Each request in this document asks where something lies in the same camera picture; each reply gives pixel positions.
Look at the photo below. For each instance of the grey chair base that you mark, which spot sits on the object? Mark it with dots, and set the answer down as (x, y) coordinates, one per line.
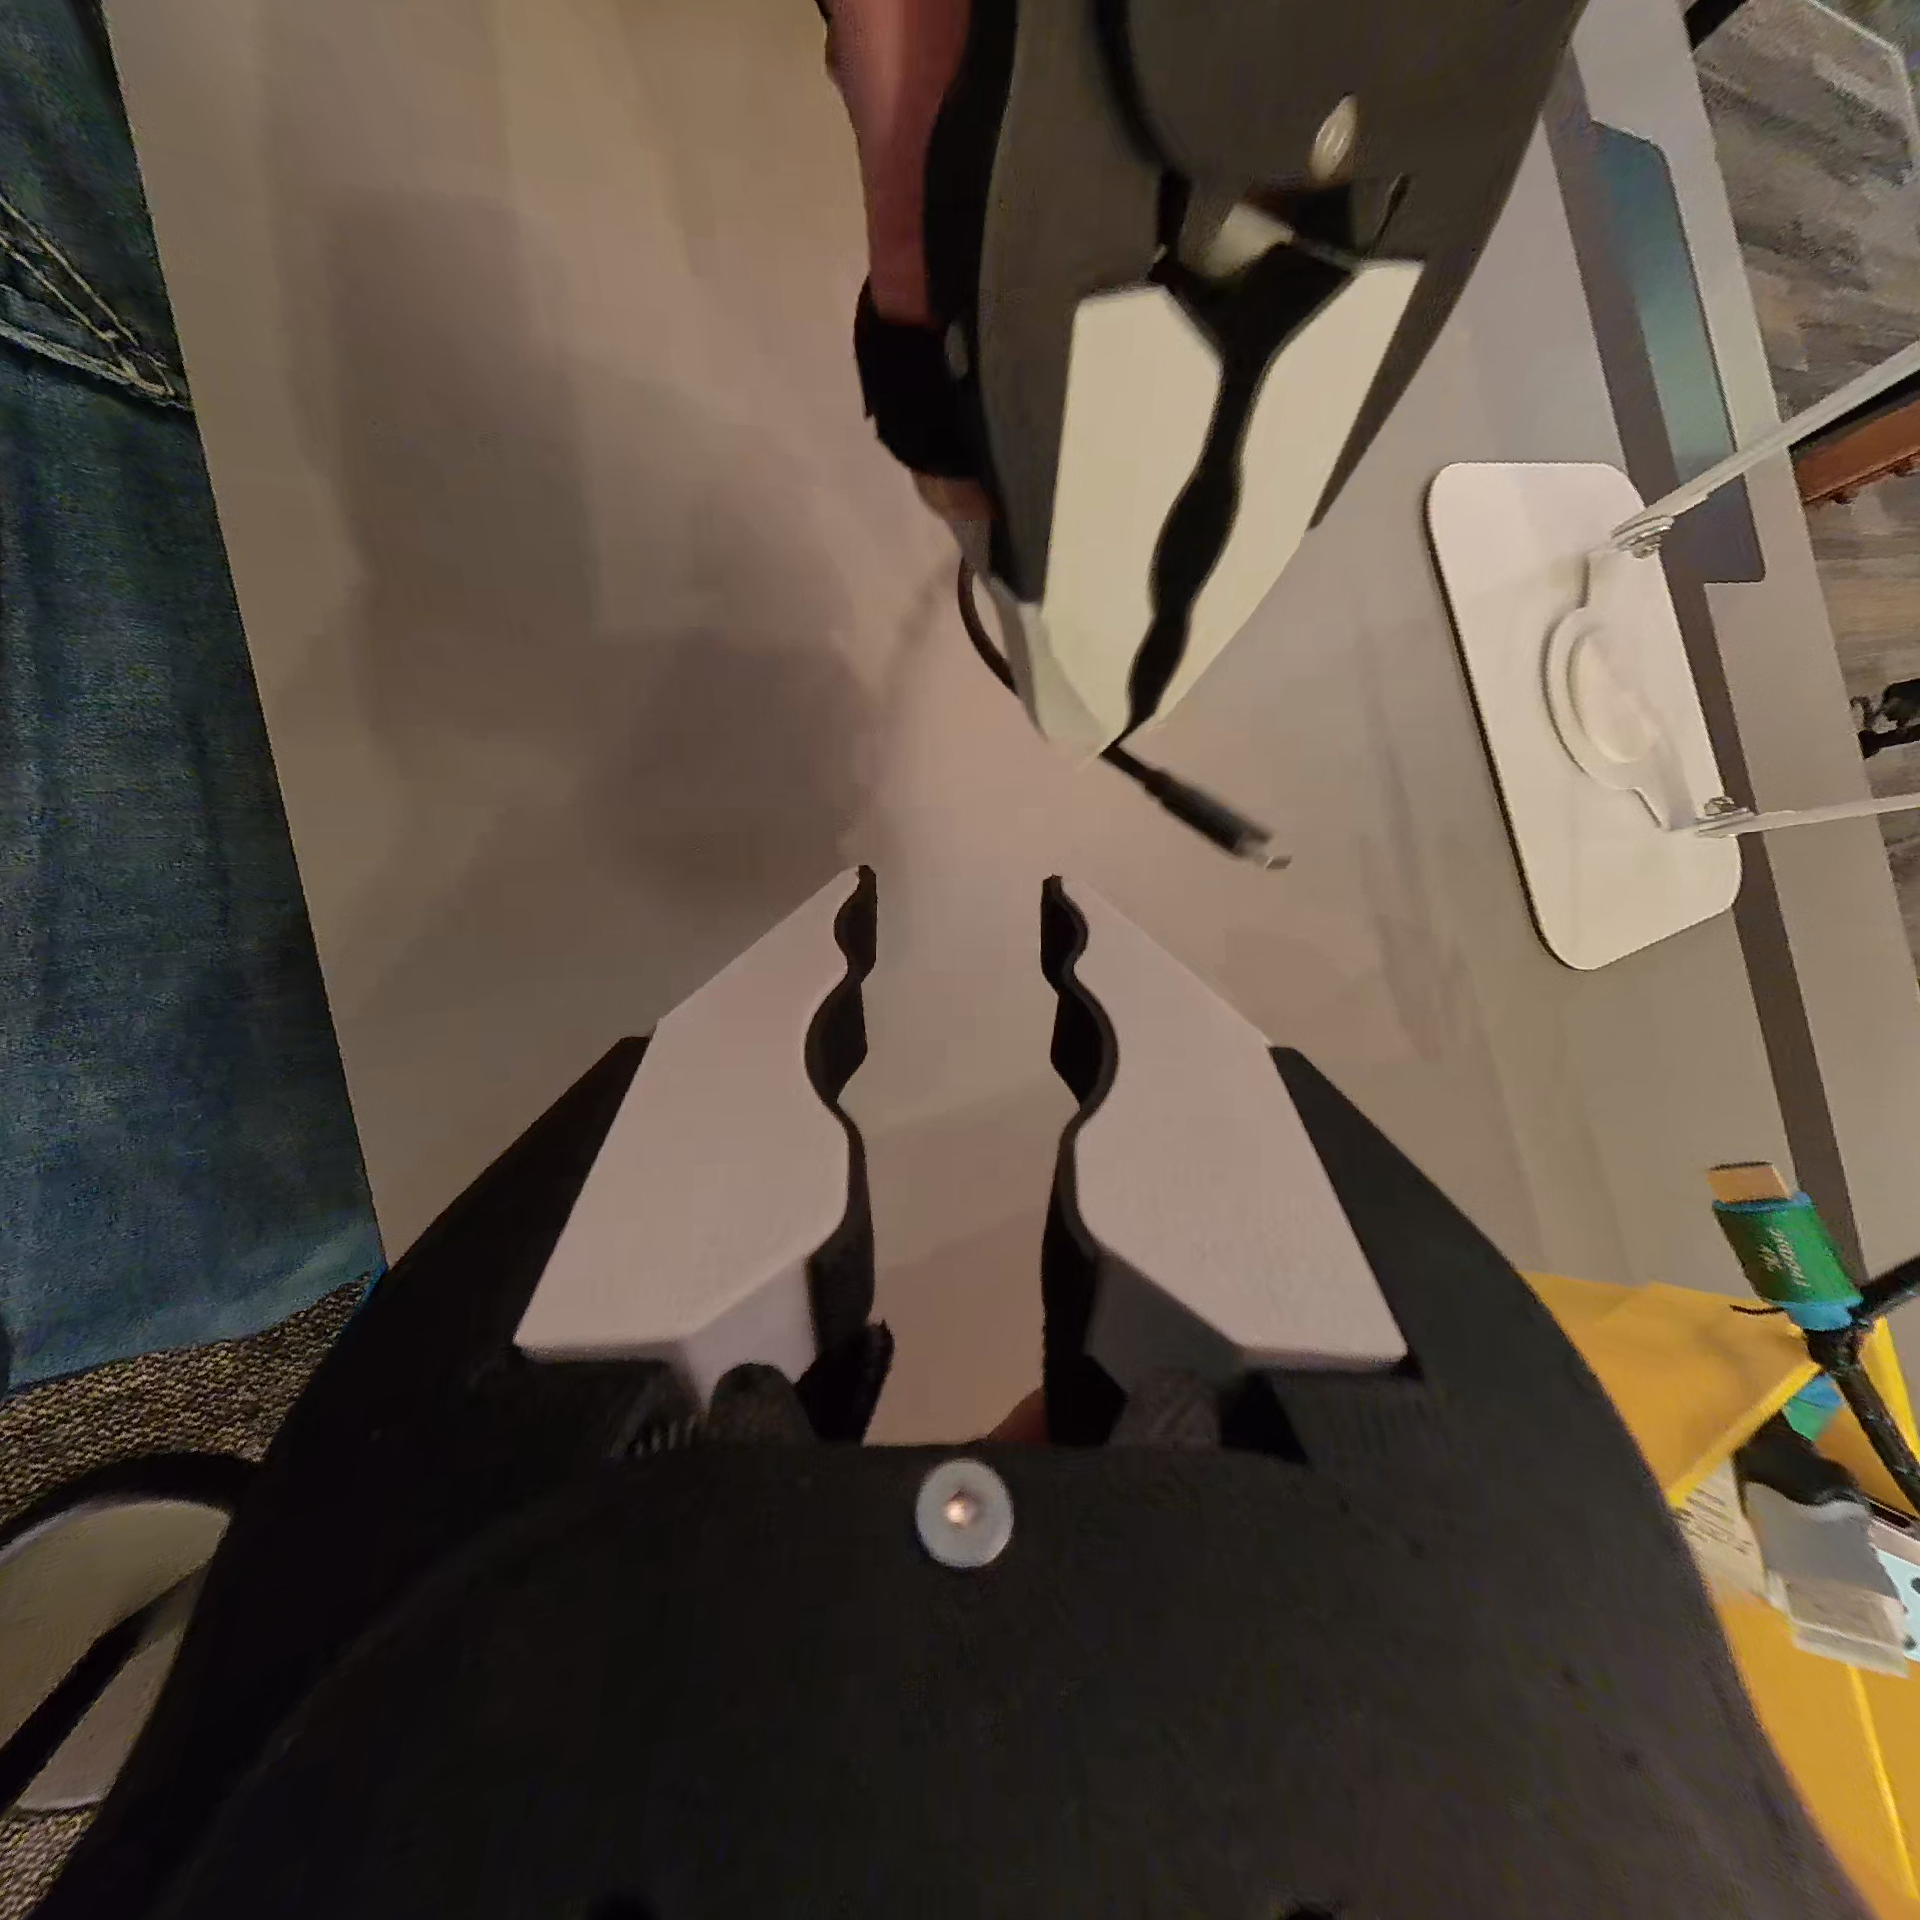
(90, 1574)

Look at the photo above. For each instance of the person's left hand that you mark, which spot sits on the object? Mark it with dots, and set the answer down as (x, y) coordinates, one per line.
(900, 148)

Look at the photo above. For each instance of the wooden book stand white base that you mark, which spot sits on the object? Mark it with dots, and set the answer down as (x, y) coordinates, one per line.
(1516, 675)

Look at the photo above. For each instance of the yellow plastic bin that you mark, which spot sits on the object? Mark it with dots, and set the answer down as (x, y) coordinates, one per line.
(1650, 1348)

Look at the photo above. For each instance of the black HDMI switch box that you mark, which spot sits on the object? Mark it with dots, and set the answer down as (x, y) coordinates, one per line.
(1709, 1522)

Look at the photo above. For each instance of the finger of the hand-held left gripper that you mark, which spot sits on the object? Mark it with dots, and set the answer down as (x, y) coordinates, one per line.
(1305, 435)
(1117, 481)

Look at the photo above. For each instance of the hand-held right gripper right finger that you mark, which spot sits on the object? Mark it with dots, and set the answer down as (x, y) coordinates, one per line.
(1229, 1200)

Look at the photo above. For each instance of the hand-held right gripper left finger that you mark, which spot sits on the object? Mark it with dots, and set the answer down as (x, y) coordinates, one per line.
(690, 1185)

